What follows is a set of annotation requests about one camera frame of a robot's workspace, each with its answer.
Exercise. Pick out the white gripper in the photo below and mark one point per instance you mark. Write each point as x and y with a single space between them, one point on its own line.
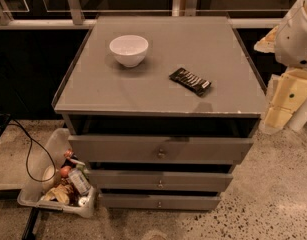
294 39

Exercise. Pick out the grey top drawer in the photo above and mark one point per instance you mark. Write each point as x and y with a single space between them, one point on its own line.
175 150

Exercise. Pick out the grey drawer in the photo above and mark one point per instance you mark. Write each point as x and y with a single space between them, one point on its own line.
175 150
161 202
158 180

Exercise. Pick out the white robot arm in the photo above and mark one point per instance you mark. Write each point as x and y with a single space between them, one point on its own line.
291 51

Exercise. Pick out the grey drawer cabinet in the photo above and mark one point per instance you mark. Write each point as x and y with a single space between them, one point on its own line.
100 96

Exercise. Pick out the grey middle drawer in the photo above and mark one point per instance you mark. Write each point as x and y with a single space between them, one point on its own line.
158 180

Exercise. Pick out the grey bottom drawer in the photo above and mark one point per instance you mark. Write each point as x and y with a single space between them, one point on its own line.
161 202

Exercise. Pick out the black snack bar wrapper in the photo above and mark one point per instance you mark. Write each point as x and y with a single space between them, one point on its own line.
190 81

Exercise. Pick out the white ceramic bowl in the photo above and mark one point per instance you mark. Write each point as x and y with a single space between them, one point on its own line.
129 50

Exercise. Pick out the silver drink can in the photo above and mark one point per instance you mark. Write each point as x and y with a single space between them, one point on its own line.
79 181

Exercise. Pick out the small red topped bottle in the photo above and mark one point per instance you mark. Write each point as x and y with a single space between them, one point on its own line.
71 159

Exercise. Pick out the orange round fruit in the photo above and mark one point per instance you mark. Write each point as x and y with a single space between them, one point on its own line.
64 171

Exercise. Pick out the clear plastic bin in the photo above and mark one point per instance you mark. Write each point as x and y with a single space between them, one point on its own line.
52 155

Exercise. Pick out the yellow crumpled snack bag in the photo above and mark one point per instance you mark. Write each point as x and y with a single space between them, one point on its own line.
62 193

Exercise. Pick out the white cup in bin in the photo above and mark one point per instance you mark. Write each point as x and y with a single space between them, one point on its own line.
50 178

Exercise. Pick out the metal railing frame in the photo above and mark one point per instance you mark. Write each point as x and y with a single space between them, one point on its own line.
79 12

